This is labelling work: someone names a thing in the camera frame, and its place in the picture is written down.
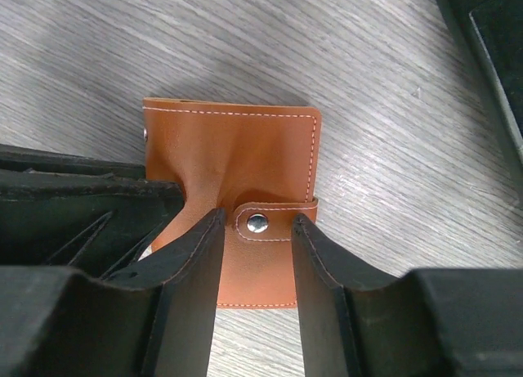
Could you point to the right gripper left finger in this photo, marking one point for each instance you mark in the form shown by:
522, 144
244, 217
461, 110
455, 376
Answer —
152, 318

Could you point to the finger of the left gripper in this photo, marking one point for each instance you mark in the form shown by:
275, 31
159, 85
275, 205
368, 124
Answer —
68, 210

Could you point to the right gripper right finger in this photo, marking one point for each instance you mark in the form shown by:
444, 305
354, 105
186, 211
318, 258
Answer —
356, 320

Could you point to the brown leather card holder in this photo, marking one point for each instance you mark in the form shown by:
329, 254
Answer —
258, 163

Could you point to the black compartment tray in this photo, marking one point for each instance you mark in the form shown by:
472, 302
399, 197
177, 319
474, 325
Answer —
489, 35

